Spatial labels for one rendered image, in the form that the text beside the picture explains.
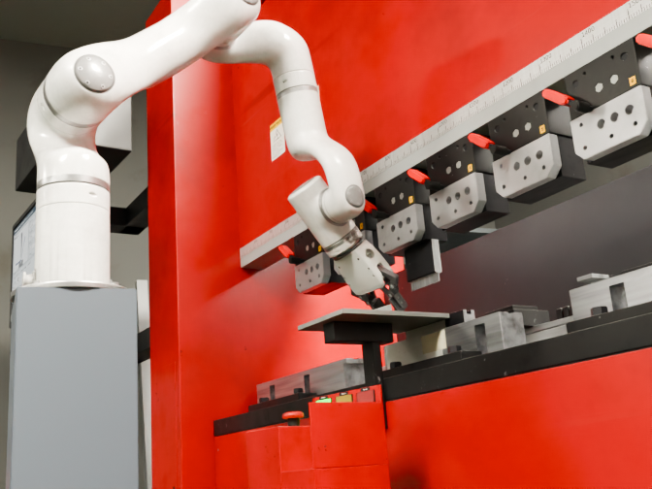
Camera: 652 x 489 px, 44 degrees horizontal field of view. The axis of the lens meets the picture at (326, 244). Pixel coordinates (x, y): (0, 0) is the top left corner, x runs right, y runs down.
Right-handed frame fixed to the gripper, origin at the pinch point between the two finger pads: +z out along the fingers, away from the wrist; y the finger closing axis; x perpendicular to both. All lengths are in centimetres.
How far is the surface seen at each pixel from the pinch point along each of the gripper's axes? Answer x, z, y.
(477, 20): -38, -38, -31
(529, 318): -23.8, 23.4, -8.8
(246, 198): -43, -32, 78
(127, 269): -119, -27, 326
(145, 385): -65, 26, 286
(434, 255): -14.5, -2.0, -4.9
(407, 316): 3.8, 1.8, -7.4
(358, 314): 12.8, -5.7, -6.3
